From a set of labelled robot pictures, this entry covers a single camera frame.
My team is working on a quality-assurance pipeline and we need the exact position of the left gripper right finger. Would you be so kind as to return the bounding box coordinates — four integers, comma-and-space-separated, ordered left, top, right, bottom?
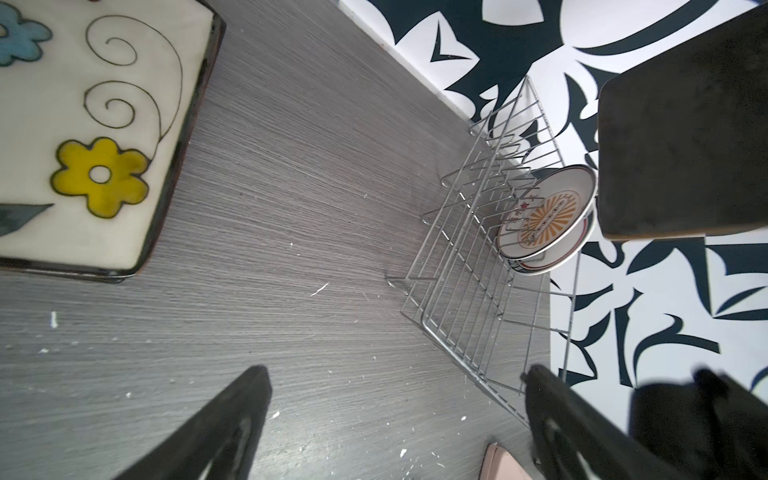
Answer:
522, 364, 690, 479

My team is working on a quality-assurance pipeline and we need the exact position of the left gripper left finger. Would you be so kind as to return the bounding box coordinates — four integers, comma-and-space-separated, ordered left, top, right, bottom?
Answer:
117, 365, 272, 479

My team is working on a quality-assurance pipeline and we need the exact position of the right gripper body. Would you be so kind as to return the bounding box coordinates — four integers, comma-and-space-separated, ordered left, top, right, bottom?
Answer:
628, 369, 767, 479

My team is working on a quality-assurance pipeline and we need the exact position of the white round plate back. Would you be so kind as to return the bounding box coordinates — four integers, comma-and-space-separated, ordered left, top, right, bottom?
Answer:
496, 165, 598, 260

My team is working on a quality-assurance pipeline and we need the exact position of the white round plate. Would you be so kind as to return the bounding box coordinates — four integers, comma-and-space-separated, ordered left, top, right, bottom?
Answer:
496, 165, 598, 260
507, 211, 596, 276

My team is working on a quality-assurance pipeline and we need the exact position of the floral black square plate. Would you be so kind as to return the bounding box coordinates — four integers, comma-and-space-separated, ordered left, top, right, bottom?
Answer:
1, 1, 226, 282

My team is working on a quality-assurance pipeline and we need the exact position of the white round plate front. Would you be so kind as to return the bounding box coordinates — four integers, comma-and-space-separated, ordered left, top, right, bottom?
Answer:
507, 211, 596, 276

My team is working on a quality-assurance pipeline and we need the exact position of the wire dish rack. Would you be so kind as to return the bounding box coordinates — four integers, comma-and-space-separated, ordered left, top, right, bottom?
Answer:
388, 78, 582, 422

